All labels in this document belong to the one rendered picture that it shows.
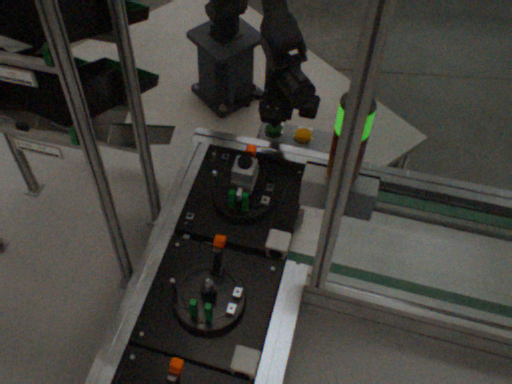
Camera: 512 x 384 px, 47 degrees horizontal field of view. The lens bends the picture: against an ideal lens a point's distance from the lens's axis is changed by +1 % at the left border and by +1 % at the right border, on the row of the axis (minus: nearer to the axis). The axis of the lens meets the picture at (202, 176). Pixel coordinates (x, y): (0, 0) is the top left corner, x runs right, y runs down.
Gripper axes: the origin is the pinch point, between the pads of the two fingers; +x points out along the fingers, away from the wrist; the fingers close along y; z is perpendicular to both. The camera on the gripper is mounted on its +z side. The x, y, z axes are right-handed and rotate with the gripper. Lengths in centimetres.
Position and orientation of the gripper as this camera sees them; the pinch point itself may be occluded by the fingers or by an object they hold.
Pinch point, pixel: (275, 116)
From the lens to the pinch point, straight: 136.9
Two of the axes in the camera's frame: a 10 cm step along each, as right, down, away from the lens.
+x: 0.5, 6.3, 7.8
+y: 9.5, 2.1, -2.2
